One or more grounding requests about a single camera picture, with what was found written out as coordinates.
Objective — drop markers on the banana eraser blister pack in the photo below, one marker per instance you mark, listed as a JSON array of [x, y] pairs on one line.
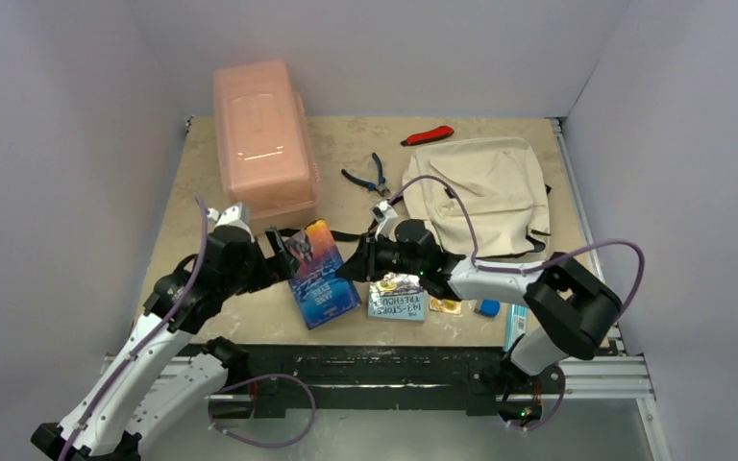
[[445, 306]]

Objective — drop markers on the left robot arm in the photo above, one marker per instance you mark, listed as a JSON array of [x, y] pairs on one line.
[[125, 411]]

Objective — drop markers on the cream canvas backpack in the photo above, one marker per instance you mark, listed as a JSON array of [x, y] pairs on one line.
[[488, 196]]

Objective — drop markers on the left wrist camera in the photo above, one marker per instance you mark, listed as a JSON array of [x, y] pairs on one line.
[[236, 215]]

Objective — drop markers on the book with orange cover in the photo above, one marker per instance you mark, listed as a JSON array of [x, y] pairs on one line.
[[320, 294]]

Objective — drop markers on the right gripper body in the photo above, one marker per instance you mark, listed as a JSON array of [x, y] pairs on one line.
[[369, 257]]

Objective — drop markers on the blue grey eraser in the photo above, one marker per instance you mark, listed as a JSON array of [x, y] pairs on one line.
[[487, 308]]

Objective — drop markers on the pink plastic storage box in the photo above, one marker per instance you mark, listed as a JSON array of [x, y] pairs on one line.
[[264, 149]]

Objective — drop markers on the treehouse storey paperback book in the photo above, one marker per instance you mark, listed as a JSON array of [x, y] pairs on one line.
[[397, 297]]

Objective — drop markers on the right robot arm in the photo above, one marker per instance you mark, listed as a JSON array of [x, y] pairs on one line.
[[574, 309]]

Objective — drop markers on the red handled utility knife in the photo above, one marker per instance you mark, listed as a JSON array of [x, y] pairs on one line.
[[433, 135]]

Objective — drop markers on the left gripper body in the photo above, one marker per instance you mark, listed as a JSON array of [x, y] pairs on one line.
[[262, 271]]

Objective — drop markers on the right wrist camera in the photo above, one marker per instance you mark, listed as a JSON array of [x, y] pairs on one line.
[[385, 218]]

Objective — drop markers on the blue pencil pack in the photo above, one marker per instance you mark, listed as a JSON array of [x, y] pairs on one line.
[[516, 325]]

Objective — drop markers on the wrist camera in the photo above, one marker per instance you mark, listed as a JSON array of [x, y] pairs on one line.
[[236, 215], [385, 218]]

